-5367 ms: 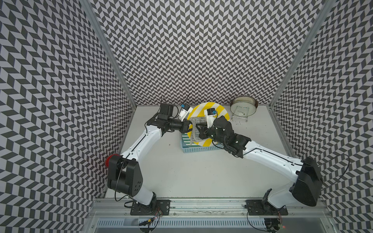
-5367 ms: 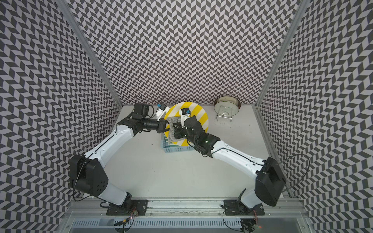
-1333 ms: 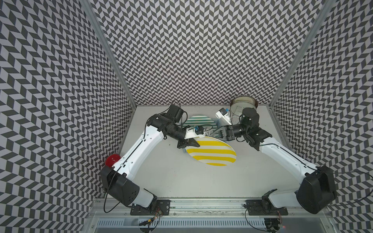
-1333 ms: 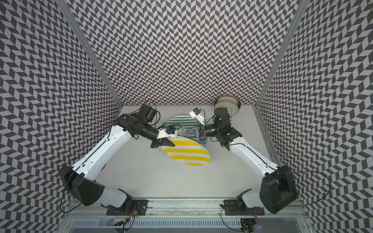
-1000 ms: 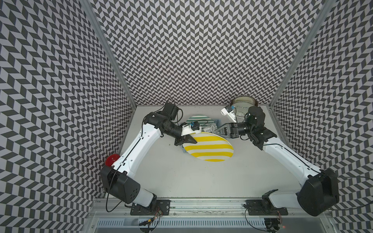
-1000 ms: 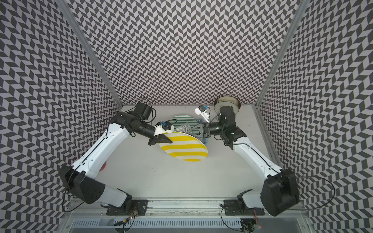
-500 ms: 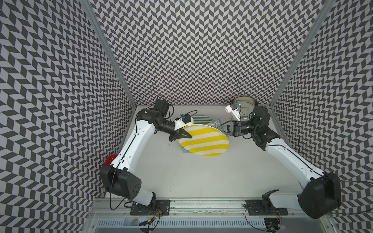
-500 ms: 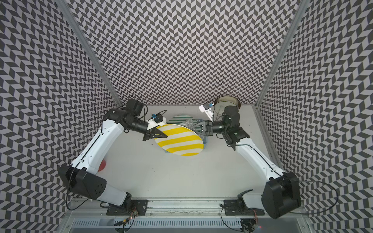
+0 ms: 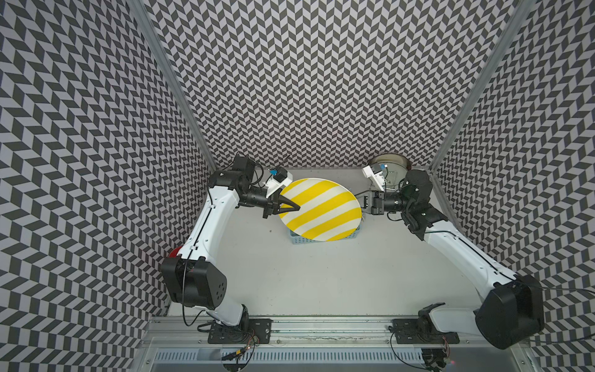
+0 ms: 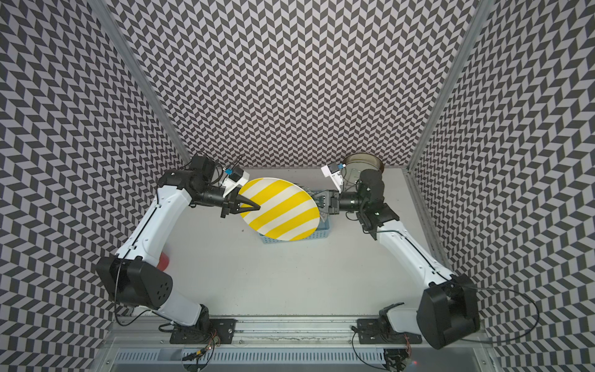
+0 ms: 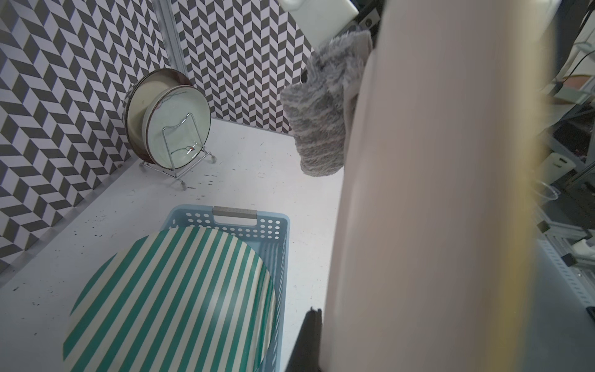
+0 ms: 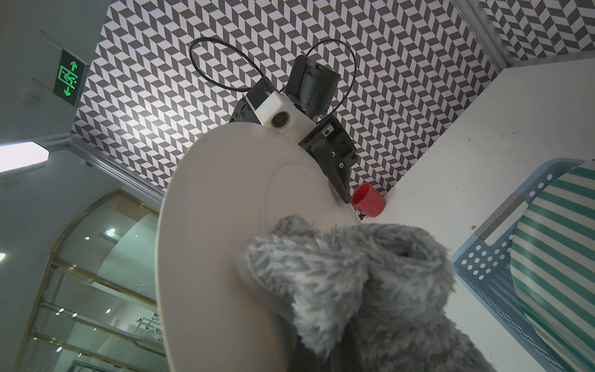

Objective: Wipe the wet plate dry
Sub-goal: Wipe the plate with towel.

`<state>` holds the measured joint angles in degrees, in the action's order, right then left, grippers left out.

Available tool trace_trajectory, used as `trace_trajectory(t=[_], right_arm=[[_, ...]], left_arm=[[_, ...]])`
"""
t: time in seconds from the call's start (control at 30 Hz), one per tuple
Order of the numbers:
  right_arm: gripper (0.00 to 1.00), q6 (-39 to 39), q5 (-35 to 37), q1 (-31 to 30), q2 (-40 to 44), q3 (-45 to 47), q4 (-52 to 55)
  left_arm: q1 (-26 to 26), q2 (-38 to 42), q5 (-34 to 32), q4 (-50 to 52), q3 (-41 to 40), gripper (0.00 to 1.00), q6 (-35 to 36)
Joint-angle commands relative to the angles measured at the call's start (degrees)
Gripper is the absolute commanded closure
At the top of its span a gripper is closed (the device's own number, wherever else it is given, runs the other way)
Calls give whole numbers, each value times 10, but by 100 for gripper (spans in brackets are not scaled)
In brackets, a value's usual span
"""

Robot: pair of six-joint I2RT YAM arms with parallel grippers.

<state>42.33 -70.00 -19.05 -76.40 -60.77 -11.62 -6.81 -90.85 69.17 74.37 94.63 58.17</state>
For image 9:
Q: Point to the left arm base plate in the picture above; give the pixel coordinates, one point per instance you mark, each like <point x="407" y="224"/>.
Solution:
<point x="258" y="330"/>

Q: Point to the aluminium front rail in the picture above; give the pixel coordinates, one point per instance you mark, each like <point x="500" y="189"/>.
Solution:
<point x="288" y="331"/>

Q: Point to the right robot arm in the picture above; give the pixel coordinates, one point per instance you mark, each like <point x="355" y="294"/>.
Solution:
<point x="511" y="308"/>

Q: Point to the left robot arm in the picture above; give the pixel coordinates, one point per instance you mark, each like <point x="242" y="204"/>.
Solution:
<point x="190" y="275"/>

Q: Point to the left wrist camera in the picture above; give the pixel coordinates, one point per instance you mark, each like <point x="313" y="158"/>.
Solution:
<point x="280" y="178"/>

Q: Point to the red emergency button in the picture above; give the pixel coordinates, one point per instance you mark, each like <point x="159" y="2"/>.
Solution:
<point x="175" y="252"/>

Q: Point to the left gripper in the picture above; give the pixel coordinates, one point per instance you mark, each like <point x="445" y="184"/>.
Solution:
<point x="280" y="200"/>

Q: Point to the round metal dish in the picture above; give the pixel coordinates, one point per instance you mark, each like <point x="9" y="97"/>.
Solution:
<point x="390" y="162"/>

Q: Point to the yellow striped plate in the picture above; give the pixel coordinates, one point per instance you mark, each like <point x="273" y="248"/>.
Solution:
<point x="328" y="211"/>

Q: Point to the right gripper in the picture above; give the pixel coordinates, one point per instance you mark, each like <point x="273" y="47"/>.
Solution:
<point x="373" y="204"/>

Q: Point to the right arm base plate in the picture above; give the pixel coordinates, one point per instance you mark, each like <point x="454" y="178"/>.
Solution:
<point x="420" y="332"/>

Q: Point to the light blue plastic basket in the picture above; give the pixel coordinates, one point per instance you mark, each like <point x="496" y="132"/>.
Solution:
<point x="297" y="240"/>

